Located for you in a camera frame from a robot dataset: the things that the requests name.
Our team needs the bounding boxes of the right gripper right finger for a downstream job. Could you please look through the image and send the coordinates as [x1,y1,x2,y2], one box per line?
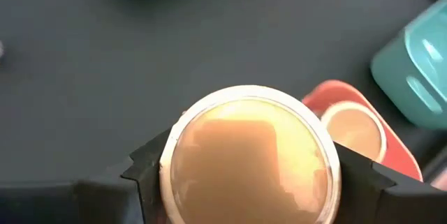
[333,142,397,224]

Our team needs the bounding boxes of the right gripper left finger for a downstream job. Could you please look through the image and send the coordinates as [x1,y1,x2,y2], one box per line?
[121,128,173,224]

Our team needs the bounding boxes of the furikake jar gold lid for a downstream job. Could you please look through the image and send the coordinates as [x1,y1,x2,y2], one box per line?
[321,100,388,164]
[159,84,342,224]

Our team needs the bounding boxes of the orange plastic bin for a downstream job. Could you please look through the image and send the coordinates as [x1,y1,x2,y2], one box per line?
[302,80,424,183]

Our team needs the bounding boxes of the teal plastic bin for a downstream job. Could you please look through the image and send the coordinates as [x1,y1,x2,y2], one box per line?
[370,0,447,130]

